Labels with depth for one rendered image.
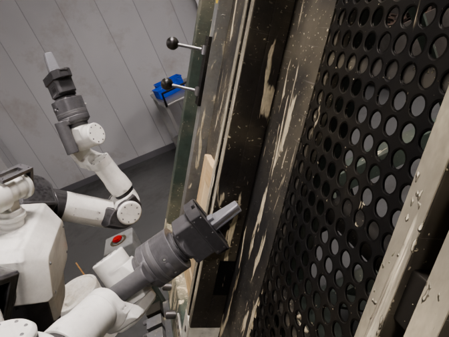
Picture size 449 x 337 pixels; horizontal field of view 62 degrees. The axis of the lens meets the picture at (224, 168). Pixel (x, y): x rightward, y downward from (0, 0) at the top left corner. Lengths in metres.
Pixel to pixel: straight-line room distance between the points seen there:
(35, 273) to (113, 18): 4.18
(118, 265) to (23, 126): 4.76
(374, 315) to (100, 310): 0.45
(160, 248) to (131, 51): 4.30
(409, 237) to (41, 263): 0.78
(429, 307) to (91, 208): 1.05
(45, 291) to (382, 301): 0.78
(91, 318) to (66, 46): 4.55
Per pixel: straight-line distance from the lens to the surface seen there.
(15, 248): 0.91
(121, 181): 1.21
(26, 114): 5.37
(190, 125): 1.40
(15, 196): 0.95
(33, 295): 0.94
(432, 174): 0.26
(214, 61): 1.13
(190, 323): 0.89
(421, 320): 0.27
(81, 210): 1.20
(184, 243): 0.70
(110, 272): 0.74
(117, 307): 0.68
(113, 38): 4.91
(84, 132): 1.14
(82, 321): 0.62
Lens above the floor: 1.63
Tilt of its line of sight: 24 degrees down
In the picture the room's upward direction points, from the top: 23 degrees counter-clockwise
